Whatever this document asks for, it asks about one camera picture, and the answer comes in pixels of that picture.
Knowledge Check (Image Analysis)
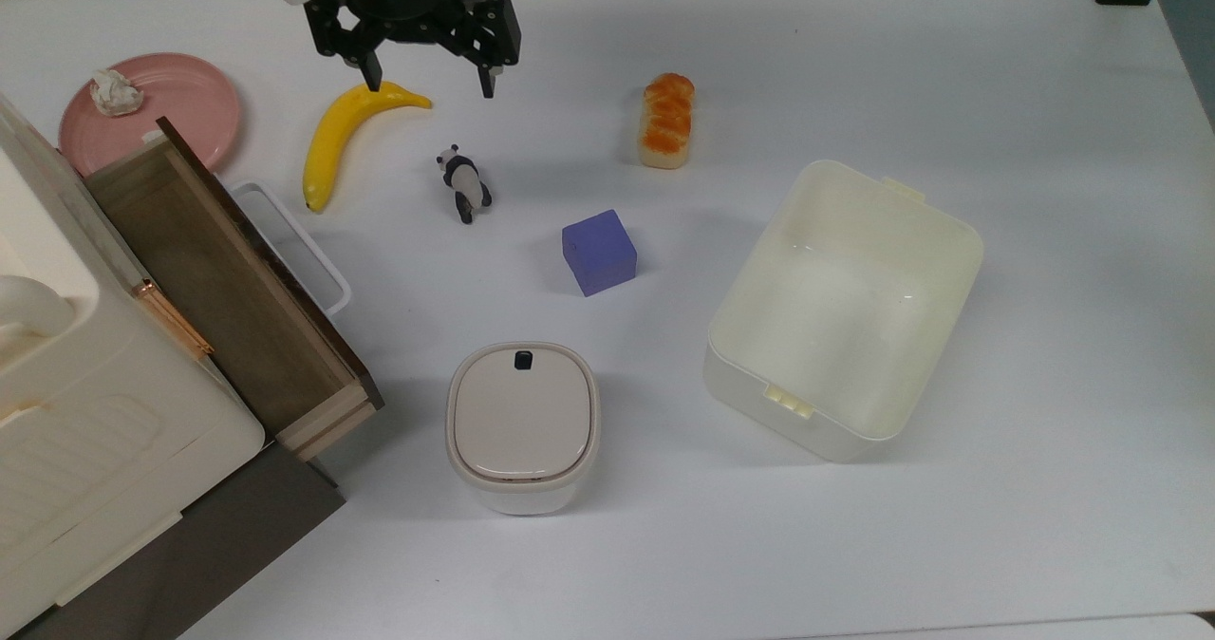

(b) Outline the crumpled paper ball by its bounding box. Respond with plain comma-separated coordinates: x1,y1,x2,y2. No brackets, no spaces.
89,68,145,117

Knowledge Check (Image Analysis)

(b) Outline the yellow toy banana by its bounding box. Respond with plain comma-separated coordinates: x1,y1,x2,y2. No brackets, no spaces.
302,81,434,215

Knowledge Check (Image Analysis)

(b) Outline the cream plastic box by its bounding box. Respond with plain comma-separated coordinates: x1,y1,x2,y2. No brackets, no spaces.
703,159,984,463

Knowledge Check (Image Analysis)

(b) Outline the pink plate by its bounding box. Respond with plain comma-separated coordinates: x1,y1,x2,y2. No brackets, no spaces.
58,52,242,179

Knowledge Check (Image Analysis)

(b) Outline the cream toy kitchen cabinet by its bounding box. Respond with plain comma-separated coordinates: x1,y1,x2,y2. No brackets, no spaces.
0,94,267,640

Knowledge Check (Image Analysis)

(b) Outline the copper cabinet handle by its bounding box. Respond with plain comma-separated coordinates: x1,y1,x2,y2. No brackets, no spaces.
131,278,215,361

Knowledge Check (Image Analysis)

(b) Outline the toy bread loaf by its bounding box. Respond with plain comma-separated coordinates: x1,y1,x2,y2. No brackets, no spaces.
637,72,696,170

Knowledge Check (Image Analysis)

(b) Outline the white lidded trash bin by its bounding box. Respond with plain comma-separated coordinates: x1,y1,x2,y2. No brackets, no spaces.
446,341,602,517

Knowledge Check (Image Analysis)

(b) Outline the purple cube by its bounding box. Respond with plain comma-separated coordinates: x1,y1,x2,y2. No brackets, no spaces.
561,208,639,298

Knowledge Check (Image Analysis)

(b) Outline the open wooden drawer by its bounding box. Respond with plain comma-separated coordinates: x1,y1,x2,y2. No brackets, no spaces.
84,116,385,463

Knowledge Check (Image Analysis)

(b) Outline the panda figurine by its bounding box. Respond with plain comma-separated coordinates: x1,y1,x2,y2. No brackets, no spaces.
436,143,494,225

